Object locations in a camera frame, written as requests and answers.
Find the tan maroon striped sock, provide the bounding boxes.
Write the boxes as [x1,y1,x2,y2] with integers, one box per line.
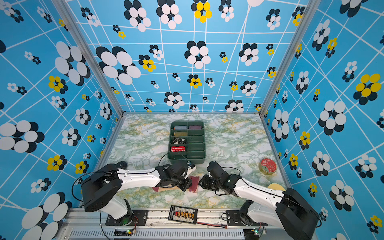
[153,176,200,193]

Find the red green tape roll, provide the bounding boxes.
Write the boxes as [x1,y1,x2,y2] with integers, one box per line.
[259,158,278,175]

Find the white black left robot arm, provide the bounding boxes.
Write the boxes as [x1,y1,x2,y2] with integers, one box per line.
[81,161,196,221]

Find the aluminium front rail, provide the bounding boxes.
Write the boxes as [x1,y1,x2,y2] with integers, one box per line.
[56,209,291,240]

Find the red patterned rolled sock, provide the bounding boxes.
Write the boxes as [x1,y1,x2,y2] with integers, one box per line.
[170,146,186,152]

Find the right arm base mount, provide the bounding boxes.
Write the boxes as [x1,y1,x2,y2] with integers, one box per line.
[221,210,268,227]

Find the black patterned rolled sock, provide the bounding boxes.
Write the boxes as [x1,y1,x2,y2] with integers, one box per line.
[171,137,187,145]

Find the red black wire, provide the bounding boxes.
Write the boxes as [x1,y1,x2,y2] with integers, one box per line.
[196,221,228,229]

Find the yellow rolled sock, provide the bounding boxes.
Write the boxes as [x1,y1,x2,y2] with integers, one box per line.
[174,132,188,137]

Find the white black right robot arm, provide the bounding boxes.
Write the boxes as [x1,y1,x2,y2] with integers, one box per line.
[199,161,322,240]

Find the yellow round sponge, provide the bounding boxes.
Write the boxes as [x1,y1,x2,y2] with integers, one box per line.
[268,183,286,192]

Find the green plastic organizer tray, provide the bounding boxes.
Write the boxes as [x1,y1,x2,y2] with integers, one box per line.
[168,121,207,165]

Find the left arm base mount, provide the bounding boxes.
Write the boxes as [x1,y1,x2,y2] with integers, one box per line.
[105,210,149,227]

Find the maroon rolled sock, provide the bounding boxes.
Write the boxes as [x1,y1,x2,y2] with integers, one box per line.
[189,125,203,130]

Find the black computer mouse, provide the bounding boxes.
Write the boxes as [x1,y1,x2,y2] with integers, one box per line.
[115,161,128,170]

